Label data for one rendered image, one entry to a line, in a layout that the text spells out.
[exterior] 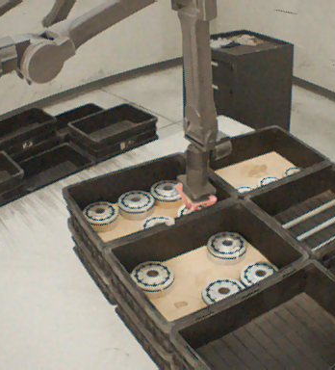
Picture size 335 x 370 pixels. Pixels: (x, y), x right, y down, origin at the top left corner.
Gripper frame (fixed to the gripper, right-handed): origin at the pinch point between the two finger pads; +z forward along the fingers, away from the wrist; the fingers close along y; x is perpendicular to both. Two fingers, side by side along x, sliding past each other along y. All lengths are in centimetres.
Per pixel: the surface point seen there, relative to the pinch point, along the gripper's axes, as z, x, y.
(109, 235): 5.0, 22.9, 5.2
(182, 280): 4.7, 13.1, -19.5
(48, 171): 49, 17, 126
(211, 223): -2.6, 0.4, -9.6
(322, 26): -2, -270, 229
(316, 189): -0.4, -41.2, -6.0
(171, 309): 5.0, 19.8, -27.6
